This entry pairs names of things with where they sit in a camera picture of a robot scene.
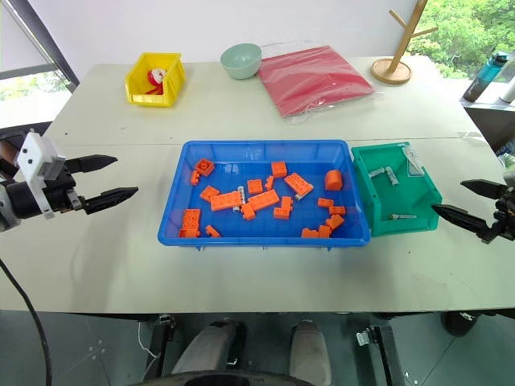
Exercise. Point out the red cloth in bag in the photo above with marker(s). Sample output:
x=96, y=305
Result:
x=314, y=80

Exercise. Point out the dark rounded robot base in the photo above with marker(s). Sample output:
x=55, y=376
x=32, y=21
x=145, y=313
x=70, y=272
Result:
x=225, y=380

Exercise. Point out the blue plastic tray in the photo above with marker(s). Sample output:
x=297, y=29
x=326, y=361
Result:
x=225, y=233

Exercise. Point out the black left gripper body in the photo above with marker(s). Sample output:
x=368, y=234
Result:
x=60, y=189

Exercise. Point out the small orange block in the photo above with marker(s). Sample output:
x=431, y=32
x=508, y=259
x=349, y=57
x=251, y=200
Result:
x=270, y=183
x=324, y=202
x=195, y=178
x=310, y=233
x=337, y=210
x=324, y=231
x=213, y=231

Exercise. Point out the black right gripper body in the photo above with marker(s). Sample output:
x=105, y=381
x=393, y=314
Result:
x=505, y=221

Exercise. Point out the orange plastic building brick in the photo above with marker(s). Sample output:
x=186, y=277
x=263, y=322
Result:
x=333, y=180

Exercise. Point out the yellow plastic bin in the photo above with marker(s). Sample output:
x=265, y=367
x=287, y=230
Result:
x=138, y=86

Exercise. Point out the orange square block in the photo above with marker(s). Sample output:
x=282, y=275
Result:
x=205, y=167

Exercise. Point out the dark window frame bar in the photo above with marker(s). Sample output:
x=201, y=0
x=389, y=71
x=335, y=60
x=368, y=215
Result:
x=44, y=44

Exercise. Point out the clear plastic bag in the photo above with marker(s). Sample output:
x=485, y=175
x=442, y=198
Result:
x=413, y=161

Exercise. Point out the black table leg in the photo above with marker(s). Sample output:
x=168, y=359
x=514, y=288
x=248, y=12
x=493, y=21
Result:
x=384, y=354
x=161, y=346

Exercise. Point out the grey padded robot leg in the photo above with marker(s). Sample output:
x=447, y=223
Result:
x=205, y=350
x=310, y=354

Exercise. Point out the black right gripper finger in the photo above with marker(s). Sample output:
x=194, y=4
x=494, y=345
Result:
x=462, y=216
x=484, y=187

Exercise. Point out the teal and grey water bottle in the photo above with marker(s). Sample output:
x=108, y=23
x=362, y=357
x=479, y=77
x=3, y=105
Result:
x=483, y=76

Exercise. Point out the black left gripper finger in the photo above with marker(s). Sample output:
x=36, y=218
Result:
x=90, y=163
x=108, y=197

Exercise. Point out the long orange block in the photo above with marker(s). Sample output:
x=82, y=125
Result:
x=226, y=201
x=298, y=184
x=263, y=199

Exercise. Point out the pale green bowl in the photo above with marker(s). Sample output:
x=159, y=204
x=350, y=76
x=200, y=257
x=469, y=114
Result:
x=240, y=64

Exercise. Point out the wooden tree rack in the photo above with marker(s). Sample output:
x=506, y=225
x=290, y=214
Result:
x=392, y=68

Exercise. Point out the red and white toy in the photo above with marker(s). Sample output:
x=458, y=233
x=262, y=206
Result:
x=157, y=78

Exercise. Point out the black round table foot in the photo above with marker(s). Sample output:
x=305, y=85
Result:
x=458, y=323

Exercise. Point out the green plastic bin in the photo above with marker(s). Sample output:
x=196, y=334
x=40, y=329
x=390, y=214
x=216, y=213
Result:
x=402, y=197

